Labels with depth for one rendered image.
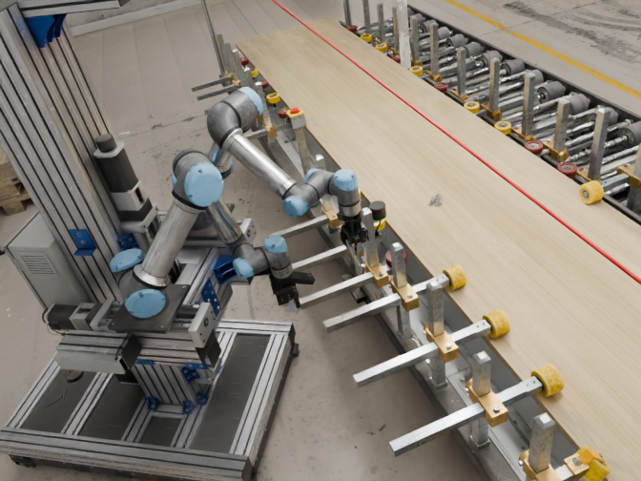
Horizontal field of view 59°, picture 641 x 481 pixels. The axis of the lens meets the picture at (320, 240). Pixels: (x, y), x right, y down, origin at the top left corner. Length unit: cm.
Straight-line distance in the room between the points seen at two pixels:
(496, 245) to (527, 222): 19
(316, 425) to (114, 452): 91
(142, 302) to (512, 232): 139
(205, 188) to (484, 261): 107
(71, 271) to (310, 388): 132
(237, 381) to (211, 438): 31
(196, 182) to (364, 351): 169
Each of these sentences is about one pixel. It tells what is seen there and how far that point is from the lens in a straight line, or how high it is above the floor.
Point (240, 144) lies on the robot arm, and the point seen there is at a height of 148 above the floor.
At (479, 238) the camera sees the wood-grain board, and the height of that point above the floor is 90.
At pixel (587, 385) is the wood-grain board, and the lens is 187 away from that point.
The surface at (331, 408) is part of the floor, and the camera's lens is 290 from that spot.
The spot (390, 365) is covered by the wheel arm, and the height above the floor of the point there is 96.
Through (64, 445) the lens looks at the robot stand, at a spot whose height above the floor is 23.
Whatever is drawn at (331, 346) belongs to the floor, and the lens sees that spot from 314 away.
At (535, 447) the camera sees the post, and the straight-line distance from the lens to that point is 153.
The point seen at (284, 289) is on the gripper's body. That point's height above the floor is 96.
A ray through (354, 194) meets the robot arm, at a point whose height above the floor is 129.
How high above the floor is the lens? 237
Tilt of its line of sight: 38 degrees down
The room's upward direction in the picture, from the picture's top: 12 degrees counter-clockwise
